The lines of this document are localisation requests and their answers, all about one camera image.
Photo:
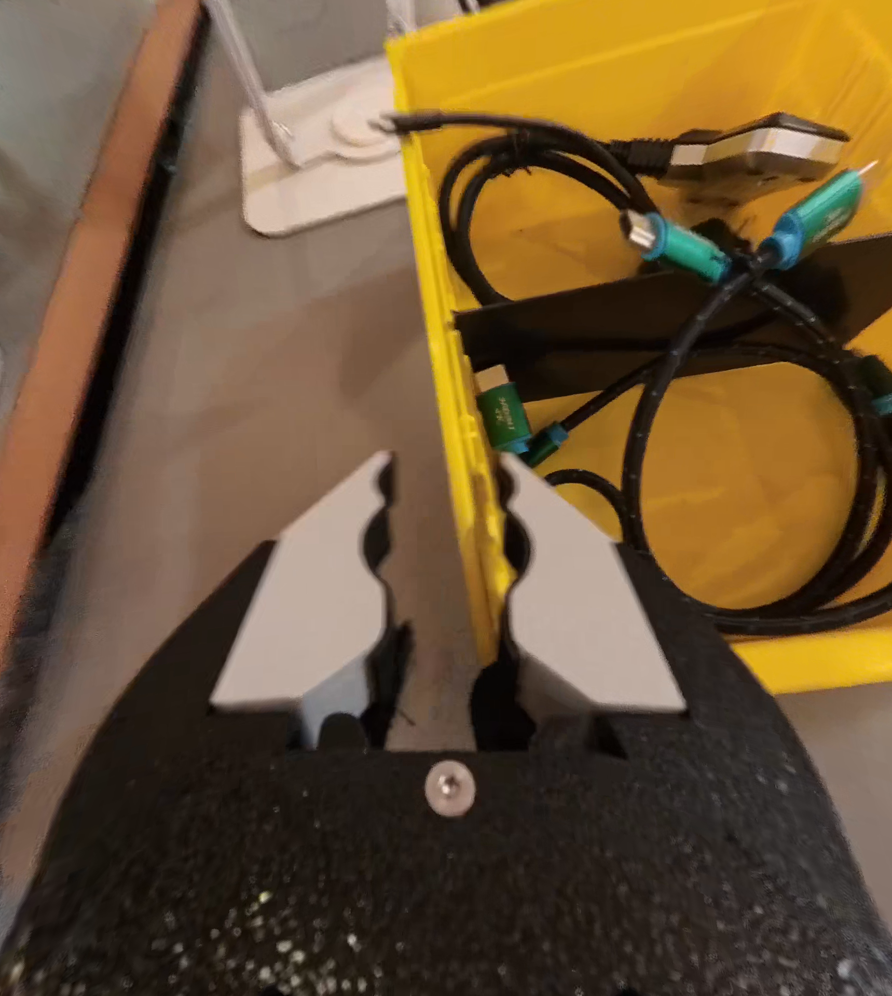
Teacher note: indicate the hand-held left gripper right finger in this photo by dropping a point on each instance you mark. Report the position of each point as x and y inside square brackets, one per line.
[593, 630]

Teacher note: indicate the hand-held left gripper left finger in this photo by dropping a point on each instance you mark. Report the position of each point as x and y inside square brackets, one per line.
[313, 622]

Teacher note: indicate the large yellow storage bin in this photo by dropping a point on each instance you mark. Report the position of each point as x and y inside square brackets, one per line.
[726, 62]

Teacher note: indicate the black bin divider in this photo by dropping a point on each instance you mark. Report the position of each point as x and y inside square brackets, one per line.
[609, 327]

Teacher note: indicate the white stand base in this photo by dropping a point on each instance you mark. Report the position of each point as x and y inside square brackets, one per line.
[321, 179]

